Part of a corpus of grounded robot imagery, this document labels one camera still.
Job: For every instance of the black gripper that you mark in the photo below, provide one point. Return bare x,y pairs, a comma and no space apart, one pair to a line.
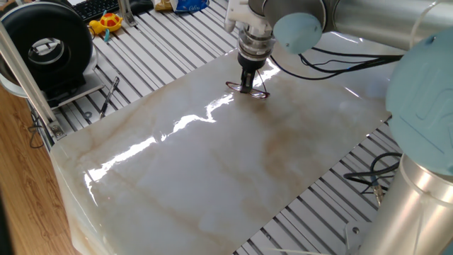
251,63

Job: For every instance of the red frame glasses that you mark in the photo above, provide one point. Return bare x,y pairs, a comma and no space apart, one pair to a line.
260,93

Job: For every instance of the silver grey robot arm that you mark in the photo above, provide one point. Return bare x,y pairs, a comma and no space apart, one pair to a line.
417,106

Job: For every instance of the blue white snack bag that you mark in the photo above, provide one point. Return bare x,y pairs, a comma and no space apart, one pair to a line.
189,5

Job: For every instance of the marble pattern table sheet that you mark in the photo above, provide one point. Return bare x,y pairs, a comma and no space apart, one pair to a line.
212,177

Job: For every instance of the yellow snack bag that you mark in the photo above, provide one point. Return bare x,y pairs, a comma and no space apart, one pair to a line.
163,5

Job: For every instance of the black rounded object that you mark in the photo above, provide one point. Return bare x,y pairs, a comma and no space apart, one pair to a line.
141,5

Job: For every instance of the silver metal stand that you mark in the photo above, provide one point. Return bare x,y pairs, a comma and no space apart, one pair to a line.
125,14

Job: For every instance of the black pen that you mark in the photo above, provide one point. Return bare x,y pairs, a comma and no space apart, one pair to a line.
108,97

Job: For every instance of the yellow turtle toy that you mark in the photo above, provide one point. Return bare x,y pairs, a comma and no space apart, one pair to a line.
109,22

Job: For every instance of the metal washer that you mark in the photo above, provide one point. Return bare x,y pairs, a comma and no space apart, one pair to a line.
85,115

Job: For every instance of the black keyboard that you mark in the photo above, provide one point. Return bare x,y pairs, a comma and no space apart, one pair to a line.
95,8

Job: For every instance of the white zip tie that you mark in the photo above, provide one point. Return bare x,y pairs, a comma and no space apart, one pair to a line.
417,28

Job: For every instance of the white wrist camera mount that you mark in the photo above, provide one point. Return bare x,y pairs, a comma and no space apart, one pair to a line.
244,14

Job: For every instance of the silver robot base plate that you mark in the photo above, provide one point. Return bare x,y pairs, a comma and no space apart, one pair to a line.
354,237

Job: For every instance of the metal corner bracket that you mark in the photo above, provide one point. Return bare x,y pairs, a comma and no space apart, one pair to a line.
57,130

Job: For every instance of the aluminium frame rail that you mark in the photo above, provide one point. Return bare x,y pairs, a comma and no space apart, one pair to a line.
28,81

